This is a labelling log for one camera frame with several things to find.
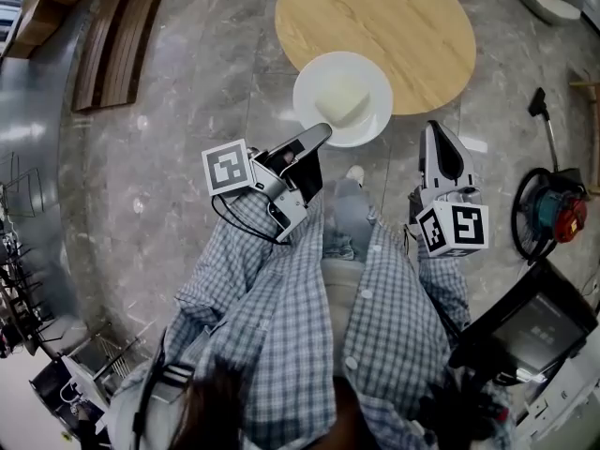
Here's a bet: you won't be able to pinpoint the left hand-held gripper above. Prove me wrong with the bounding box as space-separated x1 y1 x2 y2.
201 122 334 243

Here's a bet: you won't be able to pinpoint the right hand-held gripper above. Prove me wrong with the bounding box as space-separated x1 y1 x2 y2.
408 120 489 258

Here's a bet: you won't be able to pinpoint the pale food block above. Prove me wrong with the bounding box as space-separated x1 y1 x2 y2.
314 76 371 126

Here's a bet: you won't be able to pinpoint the white round plate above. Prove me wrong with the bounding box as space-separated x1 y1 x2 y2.
292 51 394 148

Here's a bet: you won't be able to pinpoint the person's left forearm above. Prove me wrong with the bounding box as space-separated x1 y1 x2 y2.
175 194 301 327

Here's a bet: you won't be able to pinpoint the person's right forearm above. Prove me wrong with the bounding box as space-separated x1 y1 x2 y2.
415 250 473 332

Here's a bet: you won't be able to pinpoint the round wooden table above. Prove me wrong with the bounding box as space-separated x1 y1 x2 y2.
274 0 478 116

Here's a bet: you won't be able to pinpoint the person's legs in jeans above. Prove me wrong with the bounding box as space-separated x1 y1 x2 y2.
322 178 376 264

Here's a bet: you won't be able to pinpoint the vacuum wand with black nozzle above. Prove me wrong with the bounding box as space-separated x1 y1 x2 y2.
528 86 562 171

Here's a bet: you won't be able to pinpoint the teal and red vacuum cleaner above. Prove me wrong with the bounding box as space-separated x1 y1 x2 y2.
529 169 590 246

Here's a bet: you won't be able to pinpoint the light wooden chair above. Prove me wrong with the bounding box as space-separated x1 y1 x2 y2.
568 76 600 189

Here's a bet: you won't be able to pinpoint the person's torso in plaid shirt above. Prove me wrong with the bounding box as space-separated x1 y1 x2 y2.
107 194 517 450

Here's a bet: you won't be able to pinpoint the black screen device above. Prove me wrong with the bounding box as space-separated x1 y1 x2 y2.
448 258 600 383

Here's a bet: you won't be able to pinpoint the dark wooden slatted bench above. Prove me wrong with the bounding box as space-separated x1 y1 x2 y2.
70 0 173 113

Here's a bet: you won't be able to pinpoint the white cabinet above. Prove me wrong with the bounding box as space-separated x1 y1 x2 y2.
513 344 600 450

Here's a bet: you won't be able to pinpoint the light wooden stepped boxes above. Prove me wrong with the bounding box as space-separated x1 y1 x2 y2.
0 0 99 60

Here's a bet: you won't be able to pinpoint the group of black chairs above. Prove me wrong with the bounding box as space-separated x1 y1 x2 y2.
0 217 53 360

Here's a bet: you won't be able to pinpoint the black box with white print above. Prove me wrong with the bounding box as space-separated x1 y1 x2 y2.
28 358 109 440

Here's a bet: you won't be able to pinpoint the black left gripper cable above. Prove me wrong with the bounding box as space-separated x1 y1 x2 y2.
211 194 292 247

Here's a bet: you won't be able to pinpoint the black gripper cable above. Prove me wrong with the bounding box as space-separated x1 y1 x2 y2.
211 194 292 247
402 222 463 344

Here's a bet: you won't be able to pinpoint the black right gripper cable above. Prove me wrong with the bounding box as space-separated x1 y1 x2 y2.
402 222 463 344

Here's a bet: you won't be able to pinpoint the black rig mount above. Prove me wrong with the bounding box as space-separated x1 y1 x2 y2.
412 367 517 444

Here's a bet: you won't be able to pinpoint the striped shoulder strap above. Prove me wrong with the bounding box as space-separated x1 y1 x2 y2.
157 363 196 393

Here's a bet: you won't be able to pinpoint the metal wire rack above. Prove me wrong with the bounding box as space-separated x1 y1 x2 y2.
69 335 142 383

